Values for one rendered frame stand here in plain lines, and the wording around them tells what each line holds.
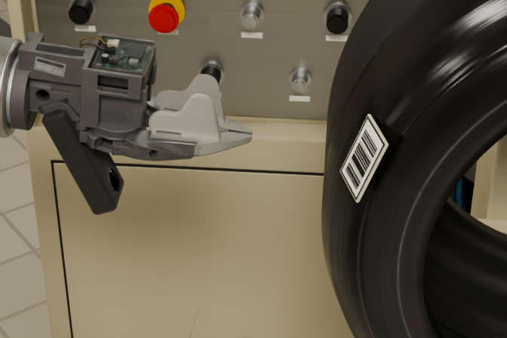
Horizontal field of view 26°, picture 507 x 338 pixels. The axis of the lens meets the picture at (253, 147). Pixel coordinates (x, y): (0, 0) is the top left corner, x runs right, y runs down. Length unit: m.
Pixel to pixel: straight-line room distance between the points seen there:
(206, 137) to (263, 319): 0.85
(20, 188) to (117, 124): 2.18
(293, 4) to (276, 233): 0.36
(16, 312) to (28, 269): 0.17
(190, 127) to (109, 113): 0.07
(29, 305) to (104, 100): 1.79
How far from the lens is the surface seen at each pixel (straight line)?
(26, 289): 2.79
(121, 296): 1.80
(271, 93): 1.61
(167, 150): 0.97
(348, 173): 0.90
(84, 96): 0.96
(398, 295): 0.94
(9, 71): 0.98
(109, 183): 1.03
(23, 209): 3.07
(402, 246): 0.91
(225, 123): 1.00
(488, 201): 1.36
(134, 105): 0.96
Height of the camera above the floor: 1.73
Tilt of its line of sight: 32 degrees down
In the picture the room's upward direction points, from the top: straight up
